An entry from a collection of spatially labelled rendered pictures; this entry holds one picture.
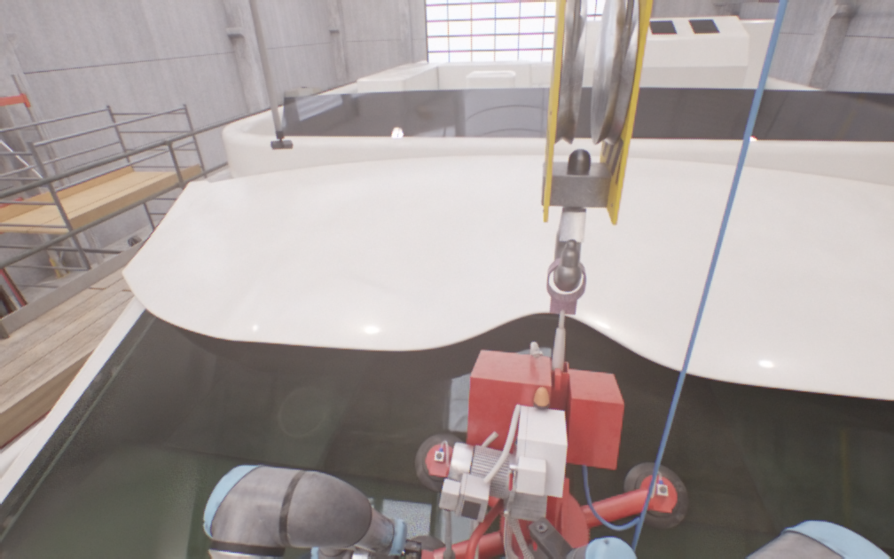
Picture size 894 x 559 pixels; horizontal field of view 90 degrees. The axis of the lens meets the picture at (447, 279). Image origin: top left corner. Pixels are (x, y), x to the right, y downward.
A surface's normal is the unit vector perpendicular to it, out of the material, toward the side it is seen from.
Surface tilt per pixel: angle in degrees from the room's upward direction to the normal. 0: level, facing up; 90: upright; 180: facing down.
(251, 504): 33
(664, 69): 90
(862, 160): 90
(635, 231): 21
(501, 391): 70
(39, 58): 90
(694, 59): 61
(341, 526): 75
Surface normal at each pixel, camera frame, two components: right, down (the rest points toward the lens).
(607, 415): -0.21, 0.21
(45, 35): 0.98, 0.06
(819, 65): -0.18, 0.49
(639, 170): -0.06, -0.64
